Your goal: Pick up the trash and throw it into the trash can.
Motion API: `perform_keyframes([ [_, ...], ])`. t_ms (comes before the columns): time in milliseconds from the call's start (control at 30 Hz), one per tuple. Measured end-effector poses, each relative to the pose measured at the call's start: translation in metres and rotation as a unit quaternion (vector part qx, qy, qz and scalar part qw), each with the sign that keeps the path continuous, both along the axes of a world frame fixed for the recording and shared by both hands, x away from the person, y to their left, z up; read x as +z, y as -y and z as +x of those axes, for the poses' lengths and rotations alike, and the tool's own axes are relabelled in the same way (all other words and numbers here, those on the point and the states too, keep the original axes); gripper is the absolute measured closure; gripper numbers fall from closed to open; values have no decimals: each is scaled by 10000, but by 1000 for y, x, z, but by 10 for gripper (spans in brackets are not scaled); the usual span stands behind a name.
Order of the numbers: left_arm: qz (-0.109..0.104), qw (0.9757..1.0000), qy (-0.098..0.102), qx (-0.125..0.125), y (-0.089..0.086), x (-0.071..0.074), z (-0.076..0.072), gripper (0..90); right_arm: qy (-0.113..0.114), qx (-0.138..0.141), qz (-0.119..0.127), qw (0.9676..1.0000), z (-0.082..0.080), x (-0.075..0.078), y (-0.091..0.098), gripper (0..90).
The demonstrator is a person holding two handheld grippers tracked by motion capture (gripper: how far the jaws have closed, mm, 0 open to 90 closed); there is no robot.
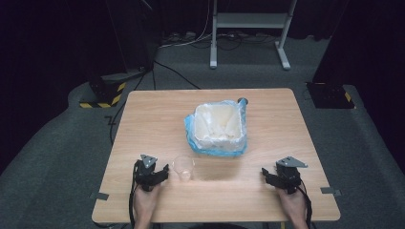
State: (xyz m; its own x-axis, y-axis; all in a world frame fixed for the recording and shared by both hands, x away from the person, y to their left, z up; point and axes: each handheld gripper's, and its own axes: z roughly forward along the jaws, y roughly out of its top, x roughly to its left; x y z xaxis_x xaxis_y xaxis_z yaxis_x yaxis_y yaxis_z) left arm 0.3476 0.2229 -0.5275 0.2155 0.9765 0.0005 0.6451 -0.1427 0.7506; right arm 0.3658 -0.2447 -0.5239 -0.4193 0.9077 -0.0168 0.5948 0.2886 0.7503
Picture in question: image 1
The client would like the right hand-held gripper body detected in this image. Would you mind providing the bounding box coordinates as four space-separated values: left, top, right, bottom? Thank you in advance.
274 156 309 196

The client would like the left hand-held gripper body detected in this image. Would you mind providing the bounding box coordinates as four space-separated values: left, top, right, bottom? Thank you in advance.
134 154 164 193

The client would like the clear plastic cup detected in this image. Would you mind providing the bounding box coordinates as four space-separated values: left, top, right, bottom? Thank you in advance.
171 155 196 183

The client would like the white square bin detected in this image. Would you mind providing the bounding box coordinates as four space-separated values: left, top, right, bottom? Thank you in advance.
193 103 245 143

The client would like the person's left hand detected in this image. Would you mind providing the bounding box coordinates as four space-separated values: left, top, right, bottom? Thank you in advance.
133 182 163 221

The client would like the person's right hand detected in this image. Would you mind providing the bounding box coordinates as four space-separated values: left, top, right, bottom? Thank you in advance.
275 186 309 222

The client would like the grey tape piece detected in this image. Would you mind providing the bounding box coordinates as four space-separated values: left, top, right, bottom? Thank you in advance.
89 192 110 201
320 186 342 198

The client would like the black stand base striped edge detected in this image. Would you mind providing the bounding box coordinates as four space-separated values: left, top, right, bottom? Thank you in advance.
78 73 127 110

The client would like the white metal stand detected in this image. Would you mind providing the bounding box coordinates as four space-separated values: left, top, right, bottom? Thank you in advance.
209 0 298 72

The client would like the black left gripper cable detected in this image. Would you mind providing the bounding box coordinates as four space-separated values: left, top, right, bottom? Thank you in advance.
128 159 141 229

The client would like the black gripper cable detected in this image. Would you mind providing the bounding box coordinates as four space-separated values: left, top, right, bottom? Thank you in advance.
128 159 141 229
298 179 316 229

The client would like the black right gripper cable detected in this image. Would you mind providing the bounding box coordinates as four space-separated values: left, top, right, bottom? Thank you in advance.
298 179 316 229

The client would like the black floor cable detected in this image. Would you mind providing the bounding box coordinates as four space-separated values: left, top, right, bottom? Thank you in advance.
152 59 203 91
104 71 148 147

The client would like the power strip with cables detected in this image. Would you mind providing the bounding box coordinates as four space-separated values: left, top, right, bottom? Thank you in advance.
160 31 200 47

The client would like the white floor cable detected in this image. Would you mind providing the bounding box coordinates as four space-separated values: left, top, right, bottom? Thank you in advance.
159 0 214 50

